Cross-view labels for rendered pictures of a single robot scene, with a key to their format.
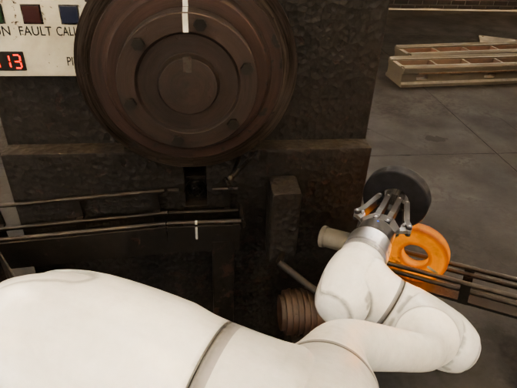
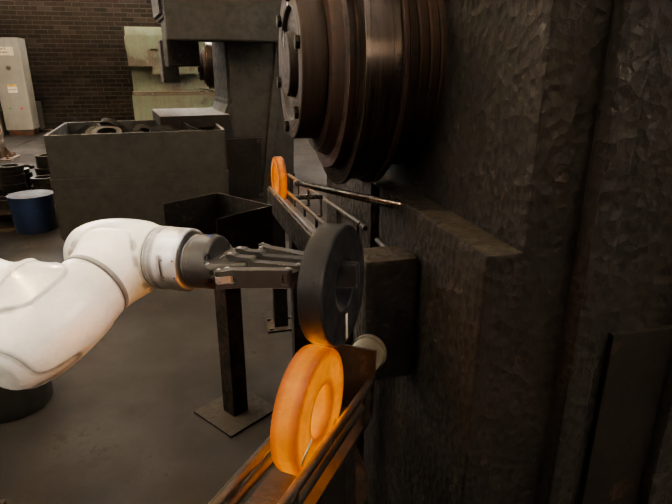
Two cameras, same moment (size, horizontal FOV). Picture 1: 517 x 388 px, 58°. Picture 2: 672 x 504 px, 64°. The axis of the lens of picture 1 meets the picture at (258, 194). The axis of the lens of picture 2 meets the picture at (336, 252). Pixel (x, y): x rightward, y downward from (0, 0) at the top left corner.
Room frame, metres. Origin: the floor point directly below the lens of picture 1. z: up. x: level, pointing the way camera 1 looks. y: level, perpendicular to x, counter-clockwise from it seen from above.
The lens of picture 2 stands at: (0.86, -0.95, 1.11)
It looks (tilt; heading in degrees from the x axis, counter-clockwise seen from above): 19 degrees down; 84
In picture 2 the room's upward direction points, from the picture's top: straight up
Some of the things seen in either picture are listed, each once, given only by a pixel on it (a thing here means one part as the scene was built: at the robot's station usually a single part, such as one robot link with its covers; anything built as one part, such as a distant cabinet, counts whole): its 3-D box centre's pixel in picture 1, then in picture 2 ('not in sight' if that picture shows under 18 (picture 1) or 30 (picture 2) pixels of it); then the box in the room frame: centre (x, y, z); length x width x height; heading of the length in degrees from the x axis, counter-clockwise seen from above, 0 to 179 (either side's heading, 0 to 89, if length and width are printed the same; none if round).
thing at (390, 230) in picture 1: (378, 229); (224, 262); (0.79, -0.25, 0.86); 0.09 x 0.08 x 0.07; 153
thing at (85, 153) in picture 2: not in sight; (145, 177); (-0.03, 2.80, 0.39); 1.03 x 0.83 x 0.79; 11
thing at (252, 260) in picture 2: (392, 214); (264, 270); (0.84, -0.30, 0.86); 0.11 x 0.01 x 0.04; 151
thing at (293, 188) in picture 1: (281, 219); (385, 312); (1.05, -0.07, 0.68); 0.11 x 0.08 x 0.24; 7
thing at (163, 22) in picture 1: (188, 82); (298, 64); (0.91, 0.15, 1.11); 0.28 x 0.06 x 0.28; 97
